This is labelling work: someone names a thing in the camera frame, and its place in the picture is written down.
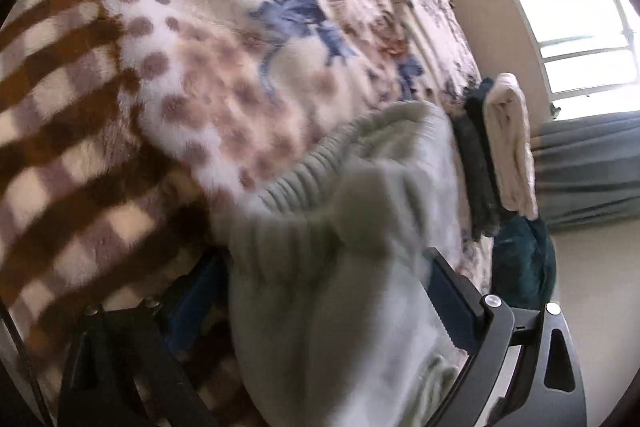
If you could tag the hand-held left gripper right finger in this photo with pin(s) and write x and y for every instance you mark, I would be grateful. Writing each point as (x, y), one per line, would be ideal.
(452, 307)

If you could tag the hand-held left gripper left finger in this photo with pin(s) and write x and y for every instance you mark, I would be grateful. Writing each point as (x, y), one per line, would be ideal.
(192, 304)

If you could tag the light green pants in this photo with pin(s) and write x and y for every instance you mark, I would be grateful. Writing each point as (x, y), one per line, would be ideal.
(325, 307)

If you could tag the teal quilt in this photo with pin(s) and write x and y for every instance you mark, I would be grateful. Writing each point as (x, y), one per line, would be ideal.
(525, 262)

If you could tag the dark folded garment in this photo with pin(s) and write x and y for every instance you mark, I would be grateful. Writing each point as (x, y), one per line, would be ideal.
(477, 167)

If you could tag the white folded garment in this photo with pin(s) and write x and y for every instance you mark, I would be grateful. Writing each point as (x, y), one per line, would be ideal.
(510, 147)

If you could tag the blue-grey striped curtain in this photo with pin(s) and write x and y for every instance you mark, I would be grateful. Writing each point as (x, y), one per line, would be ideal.
(590, 172)

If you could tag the floral plush blanket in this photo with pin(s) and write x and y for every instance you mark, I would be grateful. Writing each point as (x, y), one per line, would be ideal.
(175, 57)

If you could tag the window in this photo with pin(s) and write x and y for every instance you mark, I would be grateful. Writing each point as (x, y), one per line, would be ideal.
(575, 22)

